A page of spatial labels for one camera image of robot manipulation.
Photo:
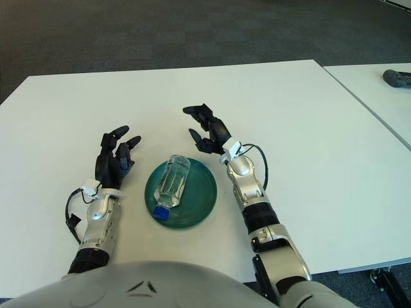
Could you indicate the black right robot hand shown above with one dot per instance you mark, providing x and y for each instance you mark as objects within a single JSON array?
[{"x": 218, "y": 131}]

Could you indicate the grey handheld controller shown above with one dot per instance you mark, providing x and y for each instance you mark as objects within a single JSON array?
[{"x": 396, "y": 78}]

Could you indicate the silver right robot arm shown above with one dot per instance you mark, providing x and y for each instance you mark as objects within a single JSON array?
[{"x": 257, "y": 208}]

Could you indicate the green round plate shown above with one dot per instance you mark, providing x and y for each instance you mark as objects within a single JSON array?
[{"x": 200, "y": 195}]

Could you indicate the clear bottle with blue cap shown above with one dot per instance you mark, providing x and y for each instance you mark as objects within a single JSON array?
[{"x": 171, "y": 186}]

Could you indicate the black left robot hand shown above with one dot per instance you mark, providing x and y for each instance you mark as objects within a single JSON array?
[{"x": 107, "y": 170}]

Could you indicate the grey robot torso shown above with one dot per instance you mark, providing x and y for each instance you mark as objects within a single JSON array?
[{"x": 135, "y": 288}]

